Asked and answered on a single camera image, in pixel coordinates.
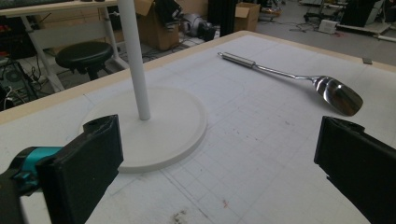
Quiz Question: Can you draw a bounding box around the black round stool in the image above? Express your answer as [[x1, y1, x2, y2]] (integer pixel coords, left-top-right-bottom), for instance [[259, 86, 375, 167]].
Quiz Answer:
[[55, 41, 115, 81]]

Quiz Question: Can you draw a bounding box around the grey round machine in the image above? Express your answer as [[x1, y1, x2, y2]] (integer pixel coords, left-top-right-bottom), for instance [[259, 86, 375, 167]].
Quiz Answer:
[[181, 12, 218, 41]]

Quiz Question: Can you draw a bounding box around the black bag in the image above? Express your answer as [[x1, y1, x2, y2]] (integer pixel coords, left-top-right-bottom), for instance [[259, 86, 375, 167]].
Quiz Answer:
[[154, 0, 183, 27]]

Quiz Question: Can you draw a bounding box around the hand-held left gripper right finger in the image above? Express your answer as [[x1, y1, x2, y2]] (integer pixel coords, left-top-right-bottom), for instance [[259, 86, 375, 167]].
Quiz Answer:
[[313, 116, 396, 224]]

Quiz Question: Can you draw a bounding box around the white grid mat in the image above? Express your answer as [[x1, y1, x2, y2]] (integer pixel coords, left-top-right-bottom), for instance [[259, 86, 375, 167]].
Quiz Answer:
[[0, 35, 396, 224]]

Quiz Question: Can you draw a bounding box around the white box device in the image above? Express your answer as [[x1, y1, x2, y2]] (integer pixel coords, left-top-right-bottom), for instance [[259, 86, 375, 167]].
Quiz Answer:
[[318, 19, 339, 35]]

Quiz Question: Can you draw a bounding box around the white utensil hook stand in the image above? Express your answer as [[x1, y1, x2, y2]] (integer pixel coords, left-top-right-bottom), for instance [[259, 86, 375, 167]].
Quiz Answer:
[[78, 0, 208, 174]]

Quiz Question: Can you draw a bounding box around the small cardboard box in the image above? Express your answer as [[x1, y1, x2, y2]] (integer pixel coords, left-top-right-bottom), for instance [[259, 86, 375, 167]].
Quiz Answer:
[[233, 2, 262, 33]]

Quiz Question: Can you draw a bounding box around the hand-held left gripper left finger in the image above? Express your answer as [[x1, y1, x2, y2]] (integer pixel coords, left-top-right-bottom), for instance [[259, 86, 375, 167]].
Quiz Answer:
[[36, 114, 124, 224]]

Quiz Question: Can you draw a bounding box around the steel spatula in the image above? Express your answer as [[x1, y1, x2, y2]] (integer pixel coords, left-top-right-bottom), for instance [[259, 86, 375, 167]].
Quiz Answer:
[[217, 51, 364, 118]]

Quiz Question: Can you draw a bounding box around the large open cardboard box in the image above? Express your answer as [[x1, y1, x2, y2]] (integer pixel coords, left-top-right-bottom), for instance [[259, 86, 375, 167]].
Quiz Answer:
[[134, 0, 180, 51]]

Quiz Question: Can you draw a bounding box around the white frame desk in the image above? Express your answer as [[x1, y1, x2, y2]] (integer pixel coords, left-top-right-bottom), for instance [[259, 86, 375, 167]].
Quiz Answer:
[[0, 0, 130, 93]]

